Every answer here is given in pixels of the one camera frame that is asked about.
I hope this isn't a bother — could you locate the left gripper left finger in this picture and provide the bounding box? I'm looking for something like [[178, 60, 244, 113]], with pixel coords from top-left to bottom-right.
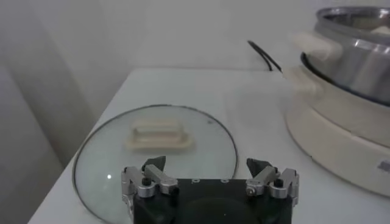
[[121, 155, 179, 211]]

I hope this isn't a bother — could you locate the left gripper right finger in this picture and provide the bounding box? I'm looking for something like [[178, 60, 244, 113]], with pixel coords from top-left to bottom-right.
[[245, 157, 300, 205]]

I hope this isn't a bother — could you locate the glass lid cream handle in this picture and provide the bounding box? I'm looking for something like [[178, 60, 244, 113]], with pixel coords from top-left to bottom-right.
[[72, 104, 239, 224]]

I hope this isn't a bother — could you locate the cream electric cooker base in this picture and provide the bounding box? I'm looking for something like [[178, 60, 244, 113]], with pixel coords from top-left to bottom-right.
[[282, 32, 390, 198]]

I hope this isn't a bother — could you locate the white table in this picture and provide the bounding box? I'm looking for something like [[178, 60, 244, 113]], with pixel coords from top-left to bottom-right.
[[27, 67, 390, 224]]

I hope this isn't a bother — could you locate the black cooker power cord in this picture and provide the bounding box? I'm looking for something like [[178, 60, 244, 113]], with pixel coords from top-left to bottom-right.
[[247, 40, 283, 73]]

